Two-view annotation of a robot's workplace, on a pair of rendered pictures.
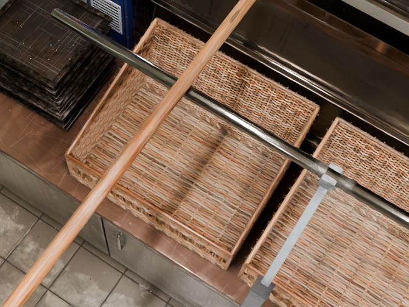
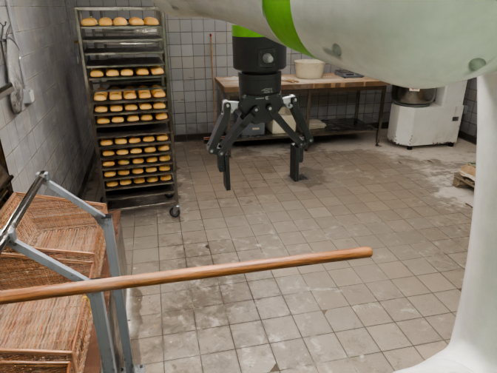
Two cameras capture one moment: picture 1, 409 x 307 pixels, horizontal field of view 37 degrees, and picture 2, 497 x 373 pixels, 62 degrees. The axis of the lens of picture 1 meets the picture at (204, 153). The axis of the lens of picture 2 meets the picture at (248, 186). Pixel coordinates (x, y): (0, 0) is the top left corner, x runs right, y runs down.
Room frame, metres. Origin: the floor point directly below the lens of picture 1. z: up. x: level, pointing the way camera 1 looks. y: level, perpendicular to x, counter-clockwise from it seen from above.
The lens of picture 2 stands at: (0.59, 1.03, 1.78)
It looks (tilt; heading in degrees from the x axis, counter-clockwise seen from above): 23 degrees down; 234
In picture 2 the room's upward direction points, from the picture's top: straight up
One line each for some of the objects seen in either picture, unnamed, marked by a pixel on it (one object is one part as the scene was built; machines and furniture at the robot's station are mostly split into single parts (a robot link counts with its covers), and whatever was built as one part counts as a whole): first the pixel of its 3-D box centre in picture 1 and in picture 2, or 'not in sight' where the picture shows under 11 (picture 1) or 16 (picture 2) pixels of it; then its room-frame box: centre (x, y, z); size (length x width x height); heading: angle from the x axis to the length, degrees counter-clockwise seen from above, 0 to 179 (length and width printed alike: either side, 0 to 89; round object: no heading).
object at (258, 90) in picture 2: not in sight; (259, 96); (0.15, 0.44, 1.64); 0.08 x 0.07 x 0.09; 159
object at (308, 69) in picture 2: not in sight; (309, 69); (-3.43, -3.18, 1.01); 0.43 x 0.42 x 0.21; 157
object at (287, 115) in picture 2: not in sight; (279, 120); (-3.00, -3.27, 0.35); 0.50 x 0.36 x 0.24; 69
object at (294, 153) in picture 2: not in sight; (294, 162); (0.08, 0.46, 1.50); 0.03 x 0.01 x 0.07; 69
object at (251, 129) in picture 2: not in sight; (249, 121); (-2.61, -3.44, 0.35); 0.50 x 0.36 x 0.24; 67
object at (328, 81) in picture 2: not in sight; (299, 112); (-3.26, -3.16, 0.45); 2.20 x 0.80 x 0.90; 157
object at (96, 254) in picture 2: not in sight; (53, 232); (0.33, -1.06, 0.72); 0.56 x 0.49 x 0.28; 67
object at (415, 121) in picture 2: not in sight; (423, 97); (-4.60, -2.17, 0.66); 0.92 x 0.59 x 1.32; 157
